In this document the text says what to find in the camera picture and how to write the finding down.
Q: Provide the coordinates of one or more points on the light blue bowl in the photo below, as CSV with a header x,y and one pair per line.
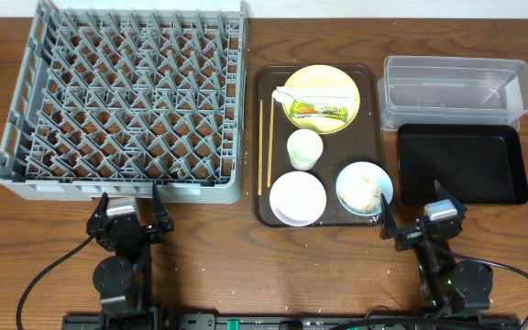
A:
x,y
369,170

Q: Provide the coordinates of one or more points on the grey plastic dish rack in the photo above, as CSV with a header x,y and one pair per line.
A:
x,y
119,102

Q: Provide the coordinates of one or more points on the dark brown serving tray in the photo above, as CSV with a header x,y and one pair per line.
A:
x,y
359,141

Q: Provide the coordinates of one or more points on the clear plastic waste bin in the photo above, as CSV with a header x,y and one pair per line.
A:
x,y
452,90

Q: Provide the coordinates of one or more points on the white paper napkin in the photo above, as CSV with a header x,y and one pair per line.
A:
x,y
286,94

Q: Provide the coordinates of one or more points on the leftover rice food waste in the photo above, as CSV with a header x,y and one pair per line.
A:
x,y
361,194

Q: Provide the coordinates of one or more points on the pale green cup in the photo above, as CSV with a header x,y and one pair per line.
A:
x,y
304,147

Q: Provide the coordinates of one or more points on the white round bowl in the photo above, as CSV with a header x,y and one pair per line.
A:
x,y
297,198

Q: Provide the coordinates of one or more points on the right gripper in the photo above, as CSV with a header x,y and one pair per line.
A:
x,y
389,225

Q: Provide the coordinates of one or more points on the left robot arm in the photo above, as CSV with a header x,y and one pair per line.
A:
x,y
124,280

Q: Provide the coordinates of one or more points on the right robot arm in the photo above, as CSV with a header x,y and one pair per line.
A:
x,y
455,286

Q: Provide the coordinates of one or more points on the left wooden chopstick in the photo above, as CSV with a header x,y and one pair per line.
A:
x,y
260,145

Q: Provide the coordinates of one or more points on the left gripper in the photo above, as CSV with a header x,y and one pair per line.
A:
x,y
163,225

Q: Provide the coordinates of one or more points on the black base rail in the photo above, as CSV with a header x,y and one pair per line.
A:
x,y
204,321

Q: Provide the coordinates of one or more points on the green orange snack wrapper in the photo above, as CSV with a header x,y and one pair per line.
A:
x,y
301,109

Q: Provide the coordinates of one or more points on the black waste tray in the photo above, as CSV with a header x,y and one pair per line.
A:
x,y
477,164

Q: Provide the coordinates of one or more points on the yellow round plate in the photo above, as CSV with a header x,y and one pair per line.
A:
x,y
323,76

